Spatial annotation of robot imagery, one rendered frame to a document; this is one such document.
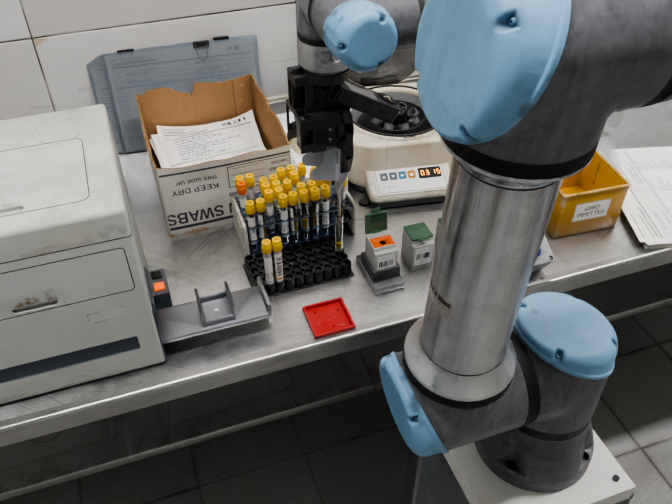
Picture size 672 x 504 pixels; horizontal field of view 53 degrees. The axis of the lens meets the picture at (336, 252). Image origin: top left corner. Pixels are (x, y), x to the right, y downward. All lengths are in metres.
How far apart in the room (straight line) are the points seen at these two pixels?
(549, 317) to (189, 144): 0.86
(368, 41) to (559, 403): 0.45
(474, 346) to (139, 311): 0.51
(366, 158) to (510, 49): 0.90
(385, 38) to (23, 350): 0.62
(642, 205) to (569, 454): 0.66
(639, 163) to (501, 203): 1.04
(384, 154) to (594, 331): 0.63
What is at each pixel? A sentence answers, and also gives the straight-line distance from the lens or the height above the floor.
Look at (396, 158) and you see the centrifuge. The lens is 1.30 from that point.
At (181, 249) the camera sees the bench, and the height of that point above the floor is 0.88.
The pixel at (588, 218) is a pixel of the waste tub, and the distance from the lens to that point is 1.30.
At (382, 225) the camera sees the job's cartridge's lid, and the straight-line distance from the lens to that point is 1.13.
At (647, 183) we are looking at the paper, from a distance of 1.48.
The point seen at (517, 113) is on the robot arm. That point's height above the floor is 1.47.
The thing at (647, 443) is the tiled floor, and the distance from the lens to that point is 2.18.
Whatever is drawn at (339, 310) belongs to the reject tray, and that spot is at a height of 0.88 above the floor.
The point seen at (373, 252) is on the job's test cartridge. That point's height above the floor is 0.94.
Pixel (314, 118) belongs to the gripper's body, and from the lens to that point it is 0.97.
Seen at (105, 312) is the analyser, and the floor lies 1.01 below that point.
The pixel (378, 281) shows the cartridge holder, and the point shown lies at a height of 0.89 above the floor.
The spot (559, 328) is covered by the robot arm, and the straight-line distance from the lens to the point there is 0.77.
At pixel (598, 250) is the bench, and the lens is 1.30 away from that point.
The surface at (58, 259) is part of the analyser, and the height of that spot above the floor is 1.12.
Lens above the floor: 1.68
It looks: 42 degrees down
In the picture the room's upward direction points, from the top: straight up
